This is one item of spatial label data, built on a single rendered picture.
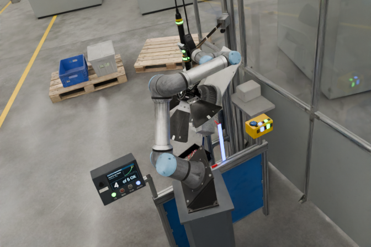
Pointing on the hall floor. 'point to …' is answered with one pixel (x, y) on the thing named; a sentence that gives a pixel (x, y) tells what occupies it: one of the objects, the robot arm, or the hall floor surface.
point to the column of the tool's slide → (238, 67)
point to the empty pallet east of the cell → (161, 54)
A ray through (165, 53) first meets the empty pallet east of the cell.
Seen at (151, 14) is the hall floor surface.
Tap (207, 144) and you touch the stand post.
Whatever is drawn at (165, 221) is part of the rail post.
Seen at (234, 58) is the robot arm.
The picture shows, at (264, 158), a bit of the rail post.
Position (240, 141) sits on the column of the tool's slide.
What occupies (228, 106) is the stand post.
